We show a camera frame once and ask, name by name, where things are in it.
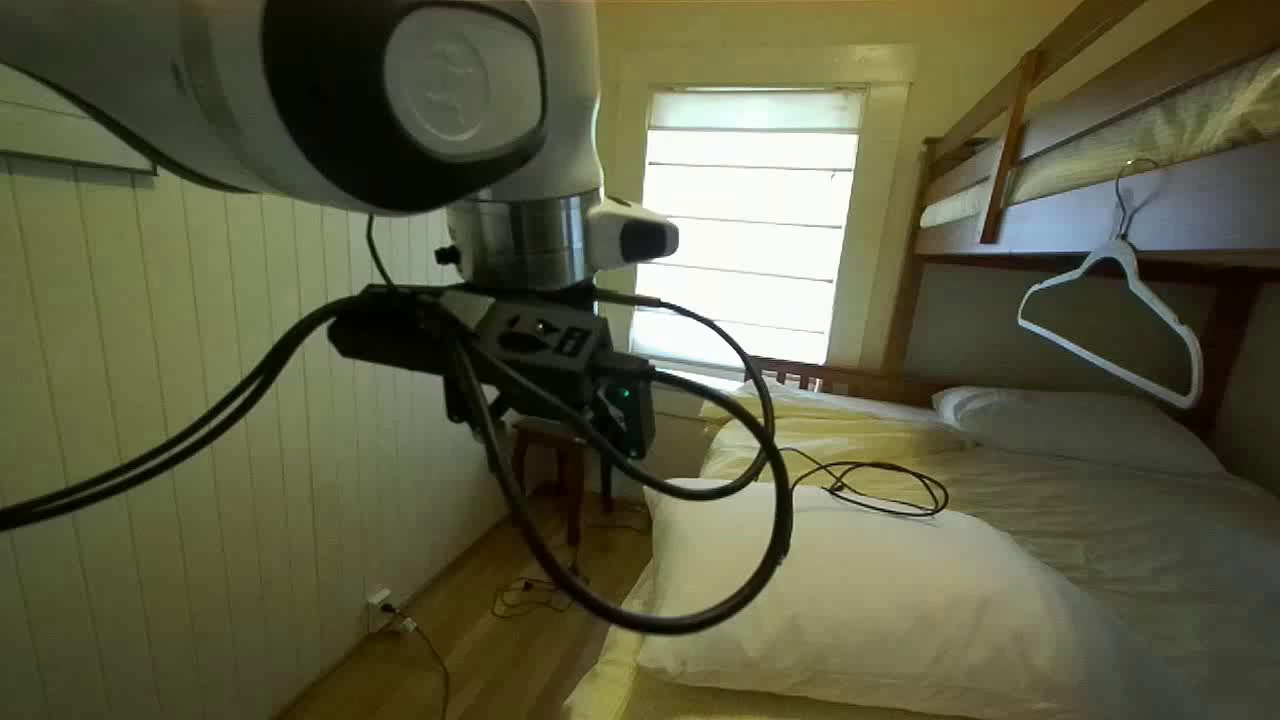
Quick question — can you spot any thin black cable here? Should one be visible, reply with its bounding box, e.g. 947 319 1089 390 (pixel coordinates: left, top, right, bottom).
776 444 954 523

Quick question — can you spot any large white pillow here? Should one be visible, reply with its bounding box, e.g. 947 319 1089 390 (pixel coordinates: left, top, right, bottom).
631 475 1211 720

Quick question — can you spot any wall plug with floor cord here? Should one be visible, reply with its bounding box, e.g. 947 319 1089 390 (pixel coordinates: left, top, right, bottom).
357 564 572 720

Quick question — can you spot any white fitted bed sheet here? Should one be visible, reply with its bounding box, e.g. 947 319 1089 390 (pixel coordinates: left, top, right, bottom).
915 431 1280 720

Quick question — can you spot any white framed wall picture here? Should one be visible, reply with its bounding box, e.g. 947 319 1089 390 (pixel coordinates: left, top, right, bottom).
0 60 160 180

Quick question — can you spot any small white pillow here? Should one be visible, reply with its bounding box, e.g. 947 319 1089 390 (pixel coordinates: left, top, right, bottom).
929 383 1233 482

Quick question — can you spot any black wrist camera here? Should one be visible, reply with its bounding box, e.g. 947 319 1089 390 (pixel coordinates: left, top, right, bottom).
325 284 468 381

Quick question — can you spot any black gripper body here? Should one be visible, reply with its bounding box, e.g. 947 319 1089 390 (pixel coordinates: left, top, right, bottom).
464 296 661 459

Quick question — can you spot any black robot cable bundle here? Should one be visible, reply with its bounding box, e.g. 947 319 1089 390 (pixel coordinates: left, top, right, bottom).
0 211 799 642

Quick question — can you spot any white window blind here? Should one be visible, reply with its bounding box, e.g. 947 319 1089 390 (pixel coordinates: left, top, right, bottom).
625 84 873 377

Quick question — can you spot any white plastic clothes hanger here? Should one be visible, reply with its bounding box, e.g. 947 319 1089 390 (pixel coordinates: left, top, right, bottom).
1012 176 1206 418

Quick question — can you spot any dark wooden nightstand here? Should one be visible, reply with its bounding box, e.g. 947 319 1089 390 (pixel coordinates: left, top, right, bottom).
509 408 618 554

